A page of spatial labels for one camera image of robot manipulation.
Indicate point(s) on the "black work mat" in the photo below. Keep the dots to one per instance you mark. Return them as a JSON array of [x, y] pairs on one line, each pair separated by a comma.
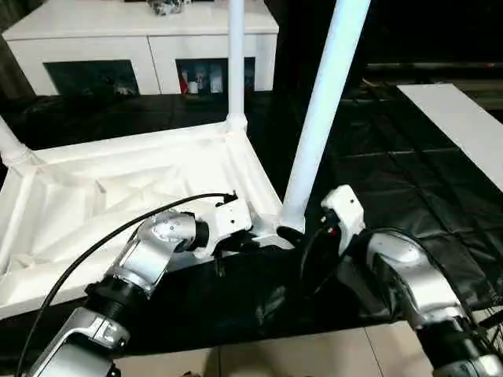
[[393, 176]]

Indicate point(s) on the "small shiny metal ornament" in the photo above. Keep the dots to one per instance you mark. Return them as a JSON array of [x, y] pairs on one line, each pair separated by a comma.
[[167, 6]]

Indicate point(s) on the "small white bottle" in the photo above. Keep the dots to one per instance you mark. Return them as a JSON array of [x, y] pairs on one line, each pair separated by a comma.
[[215, 82], [192, 87]]

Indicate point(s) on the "grey curtain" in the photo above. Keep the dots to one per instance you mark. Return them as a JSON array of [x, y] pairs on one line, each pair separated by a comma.
[[15, 70]]

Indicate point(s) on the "white plastic table leg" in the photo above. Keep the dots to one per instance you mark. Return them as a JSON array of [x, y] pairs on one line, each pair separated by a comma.
[[236, 59], [12, 145], [326, 98]]

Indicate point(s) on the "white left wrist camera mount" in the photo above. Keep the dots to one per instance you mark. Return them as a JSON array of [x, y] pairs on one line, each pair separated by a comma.
[[232, 220]]

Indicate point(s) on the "dark left robot foot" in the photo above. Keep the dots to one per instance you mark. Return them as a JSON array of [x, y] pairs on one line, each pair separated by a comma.
[[192, 373]]

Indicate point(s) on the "white cabinet with openings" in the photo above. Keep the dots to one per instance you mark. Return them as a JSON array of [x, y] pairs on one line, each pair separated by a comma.
[[118, 43]]

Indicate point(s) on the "white plastic table top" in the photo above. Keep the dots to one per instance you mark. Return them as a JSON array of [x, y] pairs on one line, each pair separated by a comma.
[[118, 176]]

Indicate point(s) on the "flat white board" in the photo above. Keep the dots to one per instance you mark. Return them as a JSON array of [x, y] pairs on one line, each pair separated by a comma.
[[460, 125]]

